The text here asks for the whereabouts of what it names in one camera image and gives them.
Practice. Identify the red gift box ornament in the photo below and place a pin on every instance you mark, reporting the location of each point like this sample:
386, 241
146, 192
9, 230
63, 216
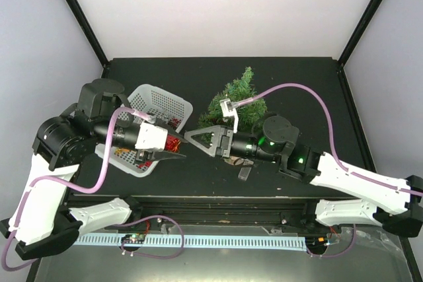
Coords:
172, 144

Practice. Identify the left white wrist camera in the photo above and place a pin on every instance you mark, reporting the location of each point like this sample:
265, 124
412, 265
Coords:
151, 137

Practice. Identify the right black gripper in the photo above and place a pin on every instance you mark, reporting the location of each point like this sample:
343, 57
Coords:
217, 135

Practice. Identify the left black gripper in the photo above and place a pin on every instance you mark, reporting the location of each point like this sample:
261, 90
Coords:
159, 154

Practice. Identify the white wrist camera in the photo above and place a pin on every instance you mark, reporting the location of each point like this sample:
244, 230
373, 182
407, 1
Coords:
228, 112
151, 137

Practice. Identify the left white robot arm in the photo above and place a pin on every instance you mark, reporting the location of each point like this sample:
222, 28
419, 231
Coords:
41, 226

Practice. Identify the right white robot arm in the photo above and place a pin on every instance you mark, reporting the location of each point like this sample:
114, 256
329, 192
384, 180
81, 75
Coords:
390, 203

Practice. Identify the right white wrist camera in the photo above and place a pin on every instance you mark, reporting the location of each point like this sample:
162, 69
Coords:
228, 112

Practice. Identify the clear battery box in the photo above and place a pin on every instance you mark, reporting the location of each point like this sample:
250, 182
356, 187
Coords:
244, 173

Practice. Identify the white slotted cable duct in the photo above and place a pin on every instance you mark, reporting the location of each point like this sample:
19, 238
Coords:
193, 241

